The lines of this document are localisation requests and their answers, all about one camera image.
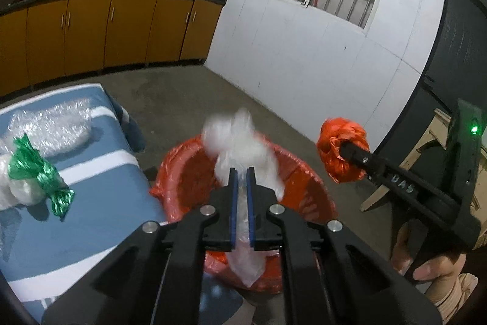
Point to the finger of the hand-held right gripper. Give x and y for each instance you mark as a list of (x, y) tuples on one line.
[(399, 188)]

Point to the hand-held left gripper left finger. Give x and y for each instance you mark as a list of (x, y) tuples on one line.
[(233, 210)]

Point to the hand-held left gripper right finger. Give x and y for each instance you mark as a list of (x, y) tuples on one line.
[(251, 210)]

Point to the clear plastic bag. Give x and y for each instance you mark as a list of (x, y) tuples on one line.
[(236, 146)]

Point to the red knotted plastic bag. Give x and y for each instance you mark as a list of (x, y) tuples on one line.
[(334, 157)]

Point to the red plastic basket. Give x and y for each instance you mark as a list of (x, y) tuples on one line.
[(266, 281)]

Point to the person's right forearm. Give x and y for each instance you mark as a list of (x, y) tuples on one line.
[(456, 292)]

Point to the person's right hand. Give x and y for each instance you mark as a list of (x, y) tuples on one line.
[(437, 264)]

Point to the dark door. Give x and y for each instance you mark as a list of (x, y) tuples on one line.
[(456, 43)]

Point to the blue striped tablecloth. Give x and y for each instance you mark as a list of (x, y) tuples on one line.
[(95, 195)]

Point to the bubble wrap sheet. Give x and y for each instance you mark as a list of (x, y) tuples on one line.
[(57, 123)]

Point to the green plastic bag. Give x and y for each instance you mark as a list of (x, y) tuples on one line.
[(34, 165)]

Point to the white plastic bag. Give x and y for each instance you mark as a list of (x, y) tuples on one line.
[(23, 191)]

